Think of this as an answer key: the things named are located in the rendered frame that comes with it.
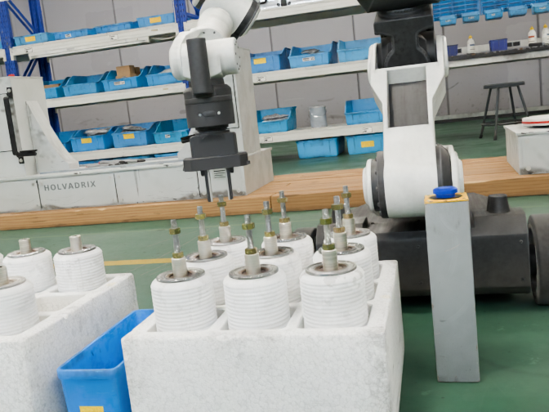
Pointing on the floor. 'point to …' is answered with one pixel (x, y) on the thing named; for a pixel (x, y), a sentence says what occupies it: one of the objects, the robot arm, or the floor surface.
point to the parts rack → (300, 12)
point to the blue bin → (100, 370)
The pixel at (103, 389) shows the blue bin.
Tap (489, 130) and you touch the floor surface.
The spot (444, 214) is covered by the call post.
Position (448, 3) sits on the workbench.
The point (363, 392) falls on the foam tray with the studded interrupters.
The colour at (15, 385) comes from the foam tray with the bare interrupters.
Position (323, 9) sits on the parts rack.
